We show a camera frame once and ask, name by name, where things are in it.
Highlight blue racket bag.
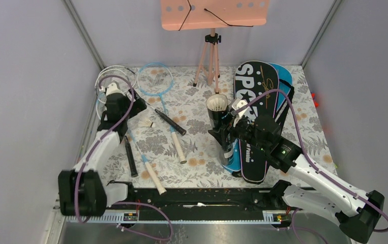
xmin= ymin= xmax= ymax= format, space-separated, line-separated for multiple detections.
xmin=227 ymin=60 xmax=294 ymax=182

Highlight blue racket white grip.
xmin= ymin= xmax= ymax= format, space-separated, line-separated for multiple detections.
xmin=137 ymin=63 xmax=187 ymax=164

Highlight white shuttlecock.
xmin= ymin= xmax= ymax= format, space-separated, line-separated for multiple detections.
xmin=138 ymin=118 xmax=156 ymax=128
xmin=207 ymin=94 xmax=228 ymax=112

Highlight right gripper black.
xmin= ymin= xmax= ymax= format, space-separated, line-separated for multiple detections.
xmin=208 ymin=112 xmax=268 ymax=152

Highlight pink music stand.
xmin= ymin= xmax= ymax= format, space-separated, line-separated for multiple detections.
xmin=160 ymin=0 xmax=270 ymax=94

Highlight black shuttlecock tube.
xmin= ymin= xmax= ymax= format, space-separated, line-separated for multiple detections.
xmin=205 ymin=94 xmax=235 ymax=166

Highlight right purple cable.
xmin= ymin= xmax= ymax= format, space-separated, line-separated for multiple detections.
xmin=235 ymin=88 xmax=388 ymax=244

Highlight blue racket lower left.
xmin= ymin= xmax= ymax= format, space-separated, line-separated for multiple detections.
xmin=96 ymin=90 xmax=167 ymax=196

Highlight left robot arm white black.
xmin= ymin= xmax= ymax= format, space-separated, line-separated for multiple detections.
xmin=58 ymin=89 xmax=147 ymax=217

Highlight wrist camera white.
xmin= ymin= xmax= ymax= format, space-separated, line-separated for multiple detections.
xmin=229 ymin=98 xmax=248 ymax=118
xmin=100 ymin=82 xmax=123 ymax=97

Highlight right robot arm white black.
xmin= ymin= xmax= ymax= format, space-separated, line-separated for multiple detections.
xmin=208 ymin=115 xmax=385 ymax=243

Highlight white racket black grip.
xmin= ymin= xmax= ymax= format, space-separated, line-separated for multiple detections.
xmin=95 ymin=65 xmax=187 ymax=135

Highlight floral table mat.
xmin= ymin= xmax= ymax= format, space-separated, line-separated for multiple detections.
xmin=128 ymin=65 xmax=337 ymax=188

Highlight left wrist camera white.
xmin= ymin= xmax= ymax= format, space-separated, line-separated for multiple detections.
xmin=100 ymin=82 xmax=123 ymax=97

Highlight white racket rear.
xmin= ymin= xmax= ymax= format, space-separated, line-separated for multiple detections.
xmin=101 ymin=65 xmax=139 ymax=178

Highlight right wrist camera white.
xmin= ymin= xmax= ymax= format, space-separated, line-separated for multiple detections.
xmin=229 ymin=98 xmax=248 ymax=118

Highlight black sport racket bag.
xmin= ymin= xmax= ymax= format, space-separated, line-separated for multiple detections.
xmin=233 ymin=60 xmax=279 ymax=185

